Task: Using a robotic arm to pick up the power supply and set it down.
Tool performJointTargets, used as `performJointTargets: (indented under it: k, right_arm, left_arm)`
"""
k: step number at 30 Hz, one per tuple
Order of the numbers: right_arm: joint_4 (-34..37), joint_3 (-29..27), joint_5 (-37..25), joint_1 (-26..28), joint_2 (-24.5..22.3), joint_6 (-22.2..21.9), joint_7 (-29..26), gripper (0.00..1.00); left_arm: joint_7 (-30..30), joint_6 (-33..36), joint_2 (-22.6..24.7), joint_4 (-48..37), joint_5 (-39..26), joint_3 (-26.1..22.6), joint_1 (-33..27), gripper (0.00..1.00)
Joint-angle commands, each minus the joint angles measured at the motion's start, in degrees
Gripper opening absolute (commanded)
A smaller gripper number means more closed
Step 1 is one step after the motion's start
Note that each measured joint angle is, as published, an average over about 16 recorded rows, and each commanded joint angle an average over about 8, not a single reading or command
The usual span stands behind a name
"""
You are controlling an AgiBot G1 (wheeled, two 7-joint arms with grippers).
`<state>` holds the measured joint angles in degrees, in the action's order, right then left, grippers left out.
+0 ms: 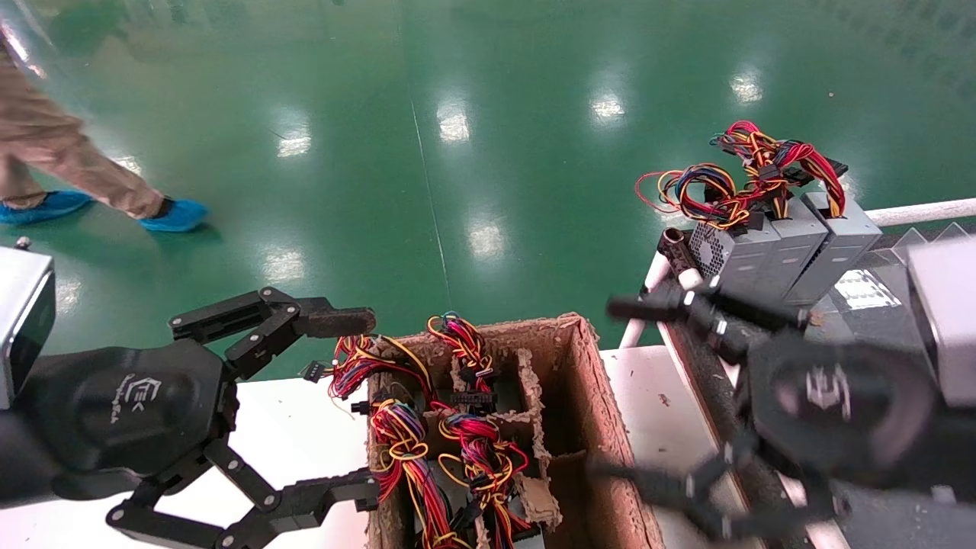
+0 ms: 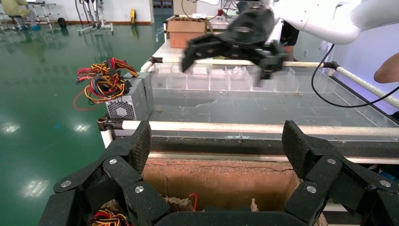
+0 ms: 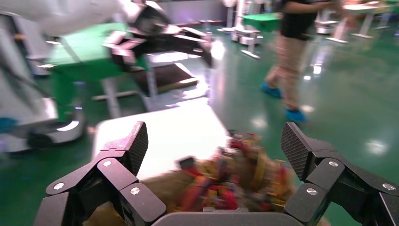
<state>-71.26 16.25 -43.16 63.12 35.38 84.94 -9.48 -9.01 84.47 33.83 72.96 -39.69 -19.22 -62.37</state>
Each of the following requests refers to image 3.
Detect wire bundle lower middle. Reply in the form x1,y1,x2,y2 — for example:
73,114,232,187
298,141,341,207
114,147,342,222
177,156,240,213

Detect blue shoe cover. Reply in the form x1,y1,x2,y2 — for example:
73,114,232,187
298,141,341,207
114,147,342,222
286,108,308,124
260,81,283,99

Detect white pedestal base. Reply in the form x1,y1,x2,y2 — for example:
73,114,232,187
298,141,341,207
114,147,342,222
231,24,264,47

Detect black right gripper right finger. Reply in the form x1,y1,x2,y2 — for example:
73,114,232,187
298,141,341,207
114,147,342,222
281,122,399,226

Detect person in black shirt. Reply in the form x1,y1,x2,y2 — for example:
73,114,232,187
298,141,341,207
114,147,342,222
260,0,335,124

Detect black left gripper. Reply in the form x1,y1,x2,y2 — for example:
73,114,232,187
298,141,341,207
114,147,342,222
131,6,216,67

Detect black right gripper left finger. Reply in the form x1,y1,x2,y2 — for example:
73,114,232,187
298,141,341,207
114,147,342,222
33,121,167,226

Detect wire bundle box top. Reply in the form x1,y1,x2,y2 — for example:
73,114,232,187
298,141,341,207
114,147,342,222
226,132,295,210

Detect green topped table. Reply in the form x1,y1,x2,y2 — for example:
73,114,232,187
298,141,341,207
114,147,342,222
241,12,283,60
47,22,150,119

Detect white table with metal legs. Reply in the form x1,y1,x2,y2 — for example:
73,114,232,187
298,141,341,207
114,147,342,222
326,0,399,44

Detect white robot chassis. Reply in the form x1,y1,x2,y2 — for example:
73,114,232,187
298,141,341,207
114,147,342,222
0,12,86,153

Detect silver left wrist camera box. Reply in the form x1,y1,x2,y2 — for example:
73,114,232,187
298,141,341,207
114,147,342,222
103,29,147,65

